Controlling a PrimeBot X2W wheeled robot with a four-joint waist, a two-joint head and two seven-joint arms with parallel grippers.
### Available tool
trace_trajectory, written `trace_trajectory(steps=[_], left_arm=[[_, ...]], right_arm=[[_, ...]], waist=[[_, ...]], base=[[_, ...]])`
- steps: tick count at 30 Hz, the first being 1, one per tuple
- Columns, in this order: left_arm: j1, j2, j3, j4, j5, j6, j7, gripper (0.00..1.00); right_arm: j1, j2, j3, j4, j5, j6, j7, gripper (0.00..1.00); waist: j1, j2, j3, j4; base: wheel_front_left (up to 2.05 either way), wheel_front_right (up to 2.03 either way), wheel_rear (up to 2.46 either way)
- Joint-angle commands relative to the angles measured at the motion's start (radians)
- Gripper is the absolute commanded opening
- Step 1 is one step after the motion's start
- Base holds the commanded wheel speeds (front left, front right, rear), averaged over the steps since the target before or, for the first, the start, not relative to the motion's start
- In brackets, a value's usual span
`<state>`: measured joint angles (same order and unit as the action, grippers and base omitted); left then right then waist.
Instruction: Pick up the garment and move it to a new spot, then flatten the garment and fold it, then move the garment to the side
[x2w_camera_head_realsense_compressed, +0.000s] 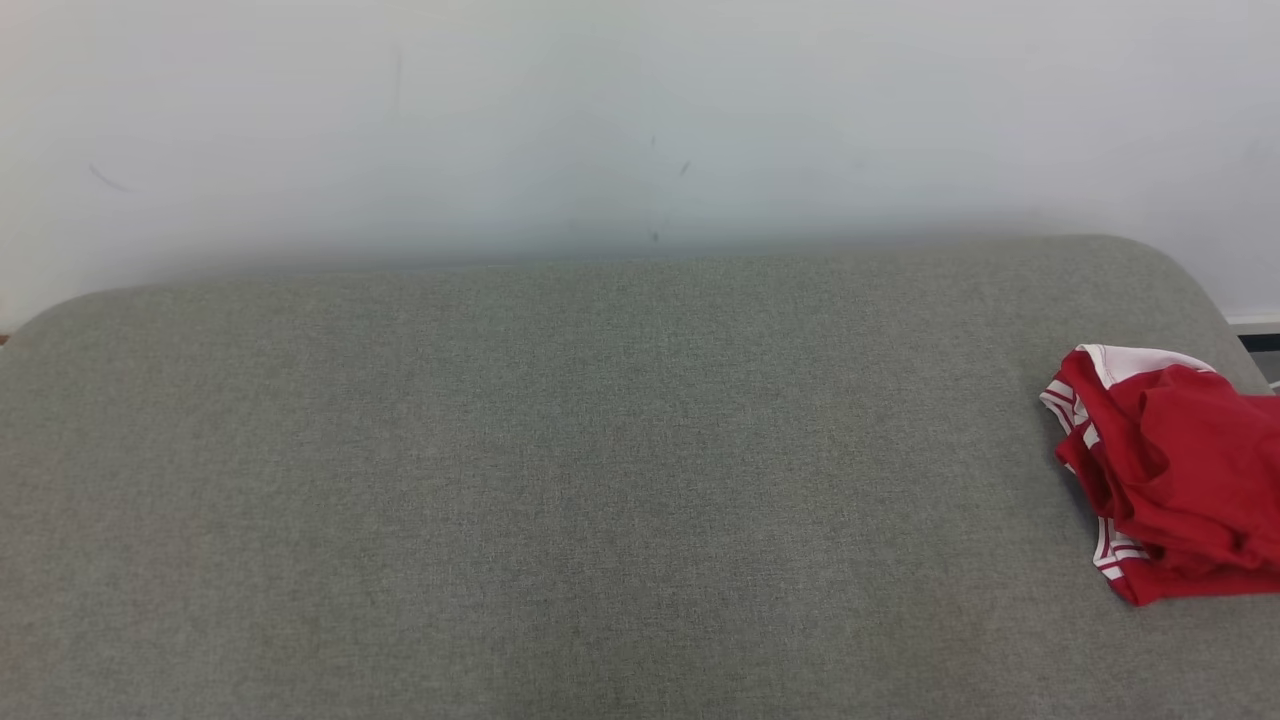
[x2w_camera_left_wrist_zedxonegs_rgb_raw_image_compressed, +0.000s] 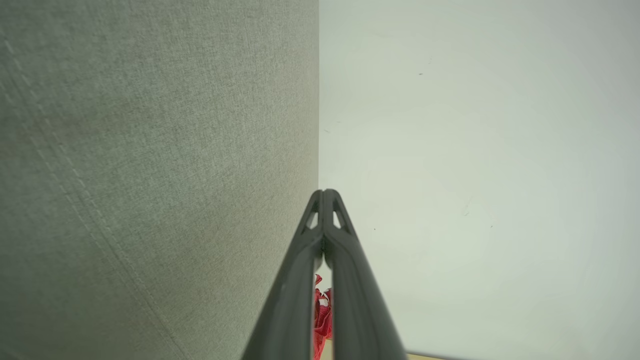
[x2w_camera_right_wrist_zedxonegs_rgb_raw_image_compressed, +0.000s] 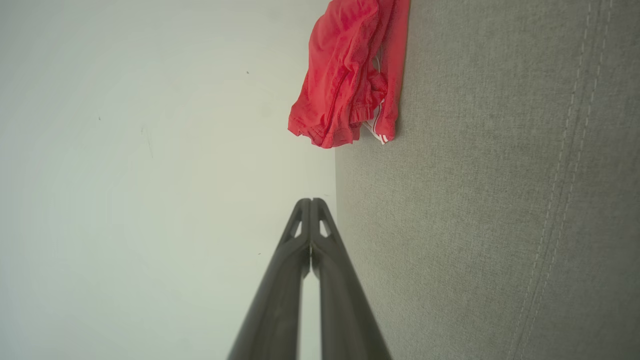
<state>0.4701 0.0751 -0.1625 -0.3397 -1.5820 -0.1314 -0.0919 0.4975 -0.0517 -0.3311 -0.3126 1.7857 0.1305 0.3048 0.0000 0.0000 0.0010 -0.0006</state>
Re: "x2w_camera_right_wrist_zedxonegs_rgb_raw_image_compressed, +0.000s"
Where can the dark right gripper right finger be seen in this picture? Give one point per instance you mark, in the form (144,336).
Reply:
(340,300)

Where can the grey fabric sofa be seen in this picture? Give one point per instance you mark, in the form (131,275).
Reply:
(500,200)

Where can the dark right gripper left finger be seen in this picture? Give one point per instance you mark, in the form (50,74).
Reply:
(280,300)

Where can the red shorts with white stripe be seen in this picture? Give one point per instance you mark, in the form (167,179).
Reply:
(335,75)

